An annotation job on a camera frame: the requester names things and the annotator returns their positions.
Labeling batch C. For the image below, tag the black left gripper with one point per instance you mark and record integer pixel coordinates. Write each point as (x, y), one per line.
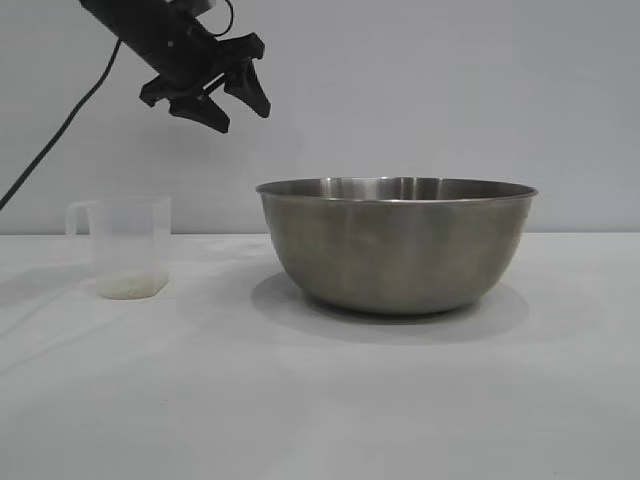
(185, 62)

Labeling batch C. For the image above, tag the clear plastic measuring cup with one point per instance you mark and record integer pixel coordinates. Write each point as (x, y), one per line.
(130, 235)

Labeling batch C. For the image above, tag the white rice grains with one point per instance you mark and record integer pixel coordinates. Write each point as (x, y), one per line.
(132, 287)

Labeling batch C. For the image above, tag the stainless steel mixing bowl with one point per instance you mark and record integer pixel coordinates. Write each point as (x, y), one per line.
(400, 245)

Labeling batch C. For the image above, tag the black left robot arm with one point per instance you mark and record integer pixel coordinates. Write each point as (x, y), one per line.
(130, 20)

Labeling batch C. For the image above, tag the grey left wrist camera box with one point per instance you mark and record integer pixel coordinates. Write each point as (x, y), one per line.
(195, 6)

